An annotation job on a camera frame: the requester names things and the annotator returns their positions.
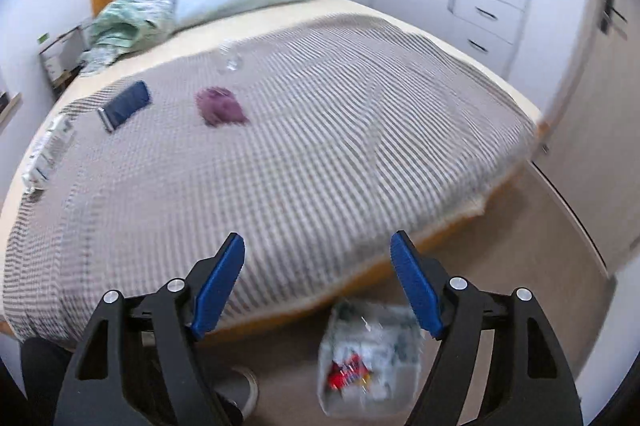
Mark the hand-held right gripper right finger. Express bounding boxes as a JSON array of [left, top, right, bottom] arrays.
[[390, 230, 583, 426]]

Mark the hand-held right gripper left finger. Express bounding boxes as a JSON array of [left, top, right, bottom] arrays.
[[54, 232, 247, 426]]

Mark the clear plastic bag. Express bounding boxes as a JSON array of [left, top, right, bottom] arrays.
[[317, 298, 431, 419]]

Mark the red snack packet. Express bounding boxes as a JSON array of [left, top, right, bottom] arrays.
[[327, 353, 371, 389]]

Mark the torn white green carton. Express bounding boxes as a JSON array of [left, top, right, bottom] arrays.
[[21, 113, 77, 194]]

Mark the grey slipper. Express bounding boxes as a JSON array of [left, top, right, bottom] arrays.
[[215, 366, 260, 424]]

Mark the brown checkered blanket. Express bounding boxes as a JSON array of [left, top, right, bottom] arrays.
[[0, 13, 538, 344]]

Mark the purple cloth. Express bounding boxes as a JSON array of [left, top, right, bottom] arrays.
[[195, 86, 249, 127]]

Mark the dark blue packet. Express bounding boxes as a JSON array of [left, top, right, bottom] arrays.
[[96, 80, 152, 134]]

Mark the small clear plastic bottle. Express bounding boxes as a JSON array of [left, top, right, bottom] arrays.
[[216, 40, 246, 74]]

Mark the beige door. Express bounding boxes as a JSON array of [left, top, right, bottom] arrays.
[[532, 0, 640, 277]]

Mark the black nightstand rack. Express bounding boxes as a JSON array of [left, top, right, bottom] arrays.
[[39, 26, 88, 99]]

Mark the wooden windowsill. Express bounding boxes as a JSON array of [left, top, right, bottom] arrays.
[[0, 92, 23, 134]]

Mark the green floral quilt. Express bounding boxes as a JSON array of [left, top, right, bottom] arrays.
[[80, 0, 188, 76]]

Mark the cream mattress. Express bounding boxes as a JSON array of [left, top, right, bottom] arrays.
[[0, 0, 546, 227]]

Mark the black door handle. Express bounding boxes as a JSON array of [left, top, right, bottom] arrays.
[[600, 0, 628, 39]]

